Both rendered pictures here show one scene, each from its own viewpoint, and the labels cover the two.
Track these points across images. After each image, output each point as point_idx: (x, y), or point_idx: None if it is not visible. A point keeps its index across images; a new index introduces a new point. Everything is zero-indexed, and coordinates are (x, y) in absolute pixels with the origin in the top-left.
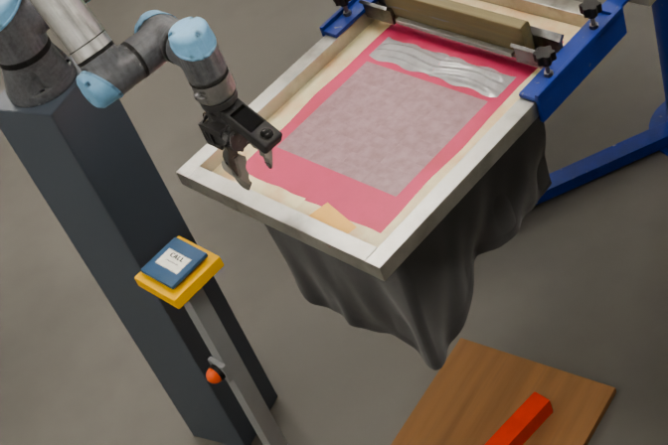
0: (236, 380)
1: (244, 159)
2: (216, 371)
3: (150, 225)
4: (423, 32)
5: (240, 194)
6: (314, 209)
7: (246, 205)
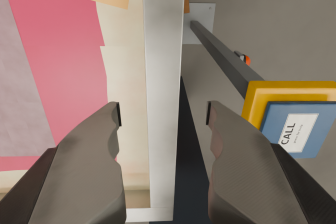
0: (230, 50)
1: (227, 183)
2: (246, 59)
3: (180, 183)
4: None
5: (163, 136)
6: (108, 10)
7: (178, 112)
